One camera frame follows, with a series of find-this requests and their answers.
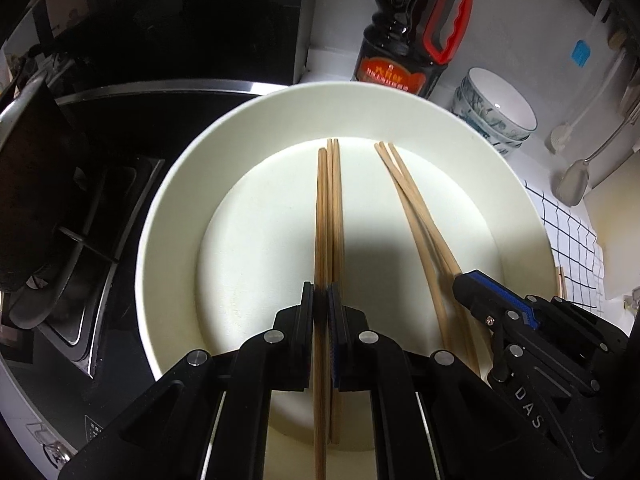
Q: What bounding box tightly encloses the metal spatula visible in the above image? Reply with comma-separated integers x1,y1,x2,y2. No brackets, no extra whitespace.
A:
556,50,640,206

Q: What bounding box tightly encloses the black gas stove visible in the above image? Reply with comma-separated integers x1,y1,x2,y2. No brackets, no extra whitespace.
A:
0,85,291,381

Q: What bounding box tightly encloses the cream cutting board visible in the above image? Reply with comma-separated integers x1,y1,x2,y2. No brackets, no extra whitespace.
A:
582,110,640,301

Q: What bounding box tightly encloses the steel range hood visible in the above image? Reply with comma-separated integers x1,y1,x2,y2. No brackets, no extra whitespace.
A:
0,0,176,61

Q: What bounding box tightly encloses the slim wooden chopstick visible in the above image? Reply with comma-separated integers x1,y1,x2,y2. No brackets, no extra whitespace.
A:
387,143,466,278
312,147,328,480
332,138,346,445
380,141,481,378
325,138,337,443
374,142,463,361

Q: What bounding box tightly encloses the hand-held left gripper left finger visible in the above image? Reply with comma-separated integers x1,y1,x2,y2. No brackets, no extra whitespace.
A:
57,282,315,480

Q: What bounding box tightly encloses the white black-checked cloth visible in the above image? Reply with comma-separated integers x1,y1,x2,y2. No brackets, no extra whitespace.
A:
522,180,606,311

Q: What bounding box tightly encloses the dark saucepan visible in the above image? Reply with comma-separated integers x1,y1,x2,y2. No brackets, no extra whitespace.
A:
0,75,97,326

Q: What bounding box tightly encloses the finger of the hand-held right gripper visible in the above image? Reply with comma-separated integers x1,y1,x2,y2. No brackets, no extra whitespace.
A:
452,275,521,326
462,270,543,330

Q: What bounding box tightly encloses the large white round basin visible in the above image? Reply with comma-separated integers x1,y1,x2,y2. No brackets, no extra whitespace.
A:
135,80,558,461

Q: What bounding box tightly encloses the dark soy sauce bottle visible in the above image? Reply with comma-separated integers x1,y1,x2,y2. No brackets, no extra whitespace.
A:
351,0,474,100

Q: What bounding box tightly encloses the white hanging spoon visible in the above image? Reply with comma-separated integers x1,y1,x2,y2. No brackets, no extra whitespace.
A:
546,50,628,153

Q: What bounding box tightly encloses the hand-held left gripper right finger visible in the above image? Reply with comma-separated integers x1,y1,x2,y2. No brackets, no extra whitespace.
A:
327,284,586,480

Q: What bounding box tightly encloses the white blue-patterned bowl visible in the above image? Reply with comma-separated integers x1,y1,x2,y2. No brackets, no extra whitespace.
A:
451,100,524,159
454,85,532,147
460,66,538,136

